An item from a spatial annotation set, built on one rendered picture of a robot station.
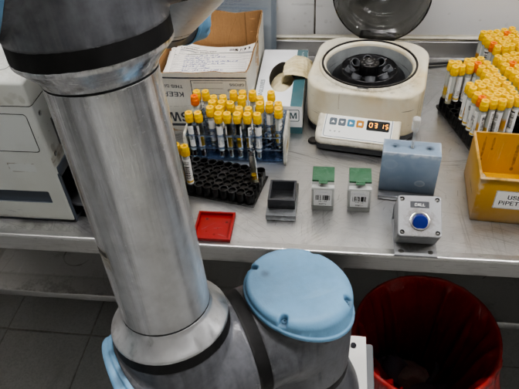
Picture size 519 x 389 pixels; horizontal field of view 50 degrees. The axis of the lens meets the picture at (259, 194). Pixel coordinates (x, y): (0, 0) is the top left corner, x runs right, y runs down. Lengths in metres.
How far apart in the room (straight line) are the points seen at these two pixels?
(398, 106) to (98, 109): 0.82
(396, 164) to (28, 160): 0.64
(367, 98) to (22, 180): 0.66
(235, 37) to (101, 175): 1.03
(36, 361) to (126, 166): 1.65
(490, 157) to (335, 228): 0.33
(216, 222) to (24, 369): 1.16
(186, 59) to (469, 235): 0.76
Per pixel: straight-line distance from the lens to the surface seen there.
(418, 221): 0.93
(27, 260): 1.95
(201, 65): 1.35
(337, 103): 1.15
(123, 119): 0.40
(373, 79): 1.19
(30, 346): 2.08
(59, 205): 1.07
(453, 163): 1.17
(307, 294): 0.58
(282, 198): 1.00
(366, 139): 1.14
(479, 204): 1.03
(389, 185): 1.05
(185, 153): 1.01
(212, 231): 1.00
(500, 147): 1.11
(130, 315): 0.52
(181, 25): 0.66
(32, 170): 1.03
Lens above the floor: 1.59
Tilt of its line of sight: 43 degrees down
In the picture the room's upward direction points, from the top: 4 degrees counter-clockwise
